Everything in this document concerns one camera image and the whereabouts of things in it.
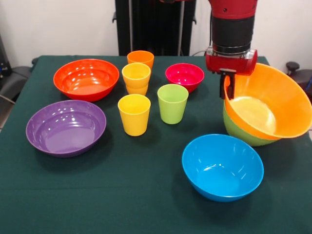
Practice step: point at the green cup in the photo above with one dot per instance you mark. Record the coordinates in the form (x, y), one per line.
(171, 112)

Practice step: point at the green bowl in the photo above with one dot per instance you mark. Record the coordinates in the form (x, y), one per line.
(236, 131)

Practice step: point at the blue bowl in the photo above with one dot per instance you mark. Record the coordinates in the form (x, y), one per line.
(221, 173)

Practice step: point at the yellow cup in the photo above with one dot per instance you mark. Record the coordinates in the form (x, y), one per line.
(134, 122)
(136, 79)

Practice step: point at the red bowl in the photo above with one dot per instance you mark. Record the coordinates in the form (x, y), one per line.
(85, 83)

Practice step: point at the small pink bowl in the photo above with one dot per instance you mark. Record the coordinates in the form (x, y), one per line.
(184, 75)

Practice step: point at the black equipment box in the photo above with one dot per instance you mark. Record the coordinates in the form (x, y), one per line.
(3, 63)

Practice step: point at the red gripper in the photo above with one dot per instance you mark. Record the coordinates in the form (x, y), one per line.
(229, 63)

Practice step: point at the dark green tablecloth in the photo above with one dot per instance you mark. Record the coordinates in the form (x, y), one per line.
(146, 182)

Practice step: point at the purple bowl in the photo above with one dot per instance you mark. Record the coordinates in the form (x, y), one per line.
(65, 136)

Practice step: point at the large orange bowl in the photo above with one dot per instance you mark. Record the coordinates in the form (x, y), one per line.
(280, 97)

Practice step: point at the orange cup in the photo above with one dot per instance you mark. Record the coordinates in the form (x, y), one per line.
(140, 58)

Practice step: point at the yellow-orange cup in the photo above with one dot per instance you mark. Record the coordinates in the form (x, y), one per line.
(136, 91)

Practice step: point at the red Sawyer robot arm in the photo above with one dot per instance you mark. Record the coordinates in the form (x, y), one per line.
(231, 26)

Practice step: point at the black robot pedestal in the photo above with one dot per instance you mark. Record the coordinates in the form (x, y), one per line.
(151, 26)

